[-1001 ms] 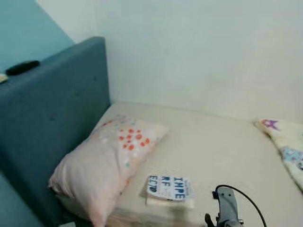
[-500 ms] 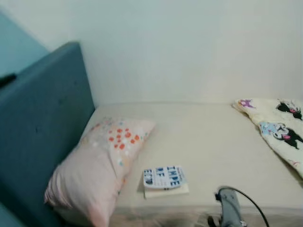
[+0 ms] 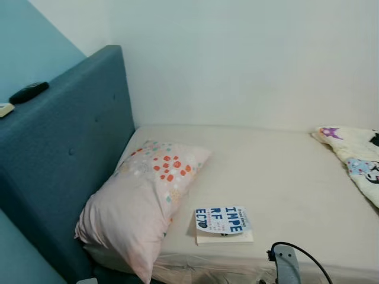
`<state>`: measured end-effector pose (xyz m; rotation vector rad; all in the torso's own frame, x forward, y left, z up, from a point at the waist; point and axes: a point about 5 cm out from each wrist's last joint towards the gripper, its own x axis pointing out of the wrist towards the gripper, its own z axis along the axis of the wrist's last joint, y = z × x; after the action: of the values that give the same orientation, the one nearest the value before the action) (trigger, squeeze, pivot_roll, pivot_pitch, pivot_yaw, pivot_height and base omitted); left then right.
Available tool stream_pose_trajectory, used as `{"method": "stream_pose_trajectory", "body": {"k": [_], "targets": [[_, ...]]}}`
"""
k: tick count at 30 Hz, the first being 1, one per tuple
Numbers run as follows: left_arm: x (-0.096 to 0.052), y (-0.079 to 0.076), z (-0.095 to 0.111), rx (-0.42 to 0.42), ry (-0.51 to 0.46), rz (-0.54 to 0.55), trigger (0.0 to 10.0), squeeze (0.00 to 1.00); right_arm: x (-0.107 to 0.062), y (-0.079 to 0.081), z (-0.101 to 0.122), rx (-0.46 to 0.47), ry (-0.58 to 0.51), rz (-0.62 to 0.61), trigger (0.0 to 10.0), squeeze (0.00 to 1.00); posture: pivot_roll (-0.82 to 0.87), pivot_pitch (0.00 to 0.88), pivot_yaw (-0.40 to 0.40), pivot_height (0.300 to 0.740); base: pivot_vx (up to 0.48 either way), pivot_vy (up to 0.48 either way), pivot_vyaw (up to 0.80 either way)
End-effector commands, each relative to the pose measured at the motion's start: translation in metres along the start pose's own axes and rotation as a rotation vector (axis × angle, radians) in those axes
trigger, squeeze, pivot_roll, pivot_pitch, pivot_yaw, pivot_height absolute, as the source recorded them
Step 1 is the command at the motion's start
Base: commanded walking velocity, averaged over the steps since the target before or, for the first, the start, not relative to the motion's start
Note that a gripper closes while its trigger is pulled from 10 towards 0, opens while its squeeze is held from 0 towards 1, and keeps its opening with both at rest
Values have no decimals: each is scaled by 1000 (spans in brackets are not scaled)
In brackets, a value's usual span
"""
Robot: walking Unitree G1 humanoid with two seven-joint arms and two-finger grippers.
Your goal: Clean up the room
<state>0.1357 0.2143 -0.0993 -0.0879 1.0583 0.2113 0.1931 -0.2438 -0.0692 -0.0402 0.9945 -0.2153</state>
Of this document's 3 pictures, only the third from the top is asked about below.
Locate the cream cartoon print blanket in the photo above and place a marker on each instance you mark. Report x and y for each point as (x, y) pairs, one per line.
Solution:
(358, 160)

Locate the white book with blue letters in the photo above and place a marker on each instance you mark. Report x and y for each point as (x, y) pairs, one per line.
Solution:
(222, 222)

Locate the pink pillow with dots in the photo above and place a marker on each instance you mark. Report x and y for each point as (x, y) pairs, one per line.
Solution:
(136, 207)

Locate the mattress with beige sheet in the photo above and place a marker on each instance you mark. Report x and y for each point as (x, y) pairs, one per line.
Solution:
(284, 171)

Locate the teal upholstered headboard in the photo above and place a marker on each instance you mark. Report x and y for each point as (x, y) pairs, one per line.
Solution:
(59, 148)

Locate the black remote control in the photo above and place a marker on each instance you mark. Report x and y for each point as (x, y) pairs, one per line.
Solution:
(28, 93)

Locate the white remote control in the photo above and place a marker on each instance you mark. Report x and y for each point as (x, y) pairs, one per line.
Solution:
(5, 110)

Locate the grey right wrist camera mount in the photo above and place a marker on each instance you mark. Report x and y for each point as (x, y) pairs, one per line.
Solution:
(287, 263)

